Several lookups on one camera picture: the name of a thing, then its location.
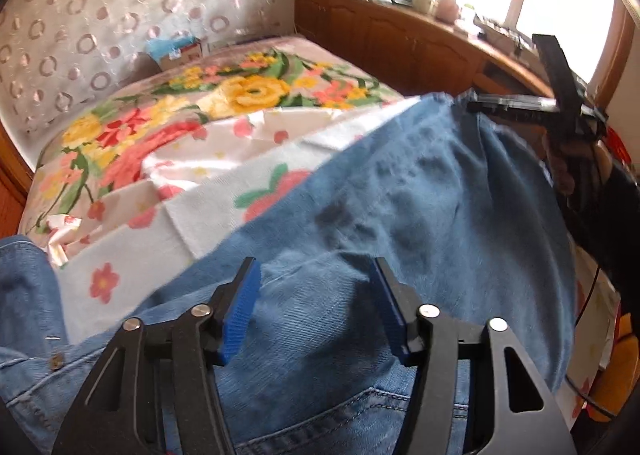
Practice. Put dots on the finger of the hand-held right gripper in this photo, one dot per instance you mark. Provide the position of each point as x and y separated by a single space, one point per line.
557 70
510 105

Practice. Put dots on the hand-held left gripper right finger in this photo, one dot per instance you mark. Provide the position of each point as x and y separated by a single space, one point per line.
395 320

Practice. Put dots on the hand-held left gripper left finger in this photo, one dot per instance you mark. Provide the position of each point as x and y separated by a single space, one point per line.
242 315

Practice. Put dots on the blue denim pants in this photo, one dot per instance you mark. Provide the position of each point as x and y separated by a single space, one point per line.
400 185

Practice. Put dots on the person's right hand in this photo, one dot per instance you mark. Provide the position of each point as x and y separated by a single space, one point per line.
559 167

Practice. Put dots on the white strawberry print sheet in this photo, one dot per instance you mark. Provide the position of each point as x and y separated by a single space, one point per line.
210 205

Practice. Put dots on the pink figurine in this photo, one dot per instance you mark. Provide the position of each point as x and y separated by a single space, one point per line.
447 7

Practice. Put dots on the wooden cabinet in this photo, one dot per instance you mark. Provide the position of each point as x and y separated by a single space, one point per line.
390 40

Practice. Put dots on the pale green cup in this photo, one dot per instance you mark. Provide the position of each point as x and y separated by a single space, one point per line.
422 0

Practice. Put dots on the pink floral blanket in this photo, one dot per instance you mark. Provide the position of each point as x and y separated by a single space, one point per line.
250 90

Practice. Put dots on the cardboard box with blue tissue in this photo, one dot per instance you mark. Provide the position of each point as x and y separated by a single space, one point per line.
175 54

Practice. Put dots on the beige circle pattern headboard cover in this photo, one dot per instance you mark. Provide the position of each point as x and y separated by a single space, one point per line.
100 0

